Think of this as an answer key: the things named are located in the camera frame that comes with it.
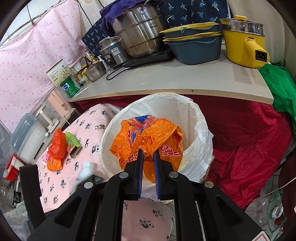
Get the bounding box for orange printed plastic bag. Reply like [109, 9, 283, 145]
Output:
[109, 115, 183, 183]

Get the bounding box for pink white paper cup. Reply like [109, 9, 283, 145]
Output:
[74, 162, 97, 186]

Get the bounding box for green wasabi carton box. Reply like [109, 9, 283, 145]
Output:
[65, 132, 82, 158]

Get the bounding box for white lined trash bin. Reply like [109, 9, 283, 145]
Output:
[98, 93, 213, 201]

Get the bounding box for red plastic basin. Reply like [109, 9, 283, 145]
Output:
[3, 153, 23, 182]

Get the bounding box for red plastic bag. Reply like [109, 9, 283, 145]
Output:
[48, 128, 67, 160]

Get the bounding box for white dish rack grey lid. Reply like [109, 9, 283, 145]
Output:
[11, 113, 47, 164]

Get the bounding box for clear plastic bottle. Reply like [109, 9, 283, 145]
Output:
[245, 192, 285, 235]

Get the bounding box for pink panda tablecloth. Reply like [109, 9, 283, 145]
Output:
[36, 104, 175, 240]

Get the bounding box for pink electric kettle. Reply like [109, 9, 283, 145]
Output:
[47, 90, 72, 116]

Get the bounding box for red velvet cabinet curtain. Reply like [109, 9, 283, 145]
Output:
[74, 92, 292, 208]

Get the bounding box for green tin can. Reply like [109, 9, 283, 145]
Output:
[60, 76, 79, 98]

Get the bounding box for yellow lid sauce jar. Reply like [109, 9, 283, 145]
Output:
[77, 71, 89, 86]

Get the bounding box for white cardboard box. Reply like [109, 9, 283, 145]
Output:
[46, 59, 71, 87]

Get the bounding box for pink dotted curtain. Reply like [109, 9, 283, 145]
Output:
[1, 1, 85, 132]

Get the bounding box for small steel pot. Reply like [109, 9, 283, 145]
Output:
[85, 62, 106, 82]

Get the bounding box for green plastic bag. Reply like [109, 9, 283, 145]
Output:
[259, 63, 295, 136]

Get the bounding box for silver rice cooker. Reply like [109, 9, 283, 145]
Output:
[98, 36, 131, 68]

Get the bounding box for black induction cooker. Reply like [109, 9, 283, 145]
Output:
[122, 49, 175, 68]

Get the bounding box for blue yellow stacked basins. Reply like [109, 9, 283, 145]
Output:
[160, 22, 223, 65]

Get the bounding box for yellow electric pot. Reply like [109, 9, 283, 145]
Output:
[219, 15, 270, 68]

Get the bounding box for purple cloth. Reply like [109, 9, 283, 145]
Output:
[100, 0, 144, 37]

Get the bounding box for large steel stockpot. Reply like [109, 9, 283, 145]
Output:
[112, 1, 169, 58]

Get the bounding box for blue patterned backsplash cloth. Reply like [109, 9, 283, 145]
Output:
[82, 1, 231, 56]

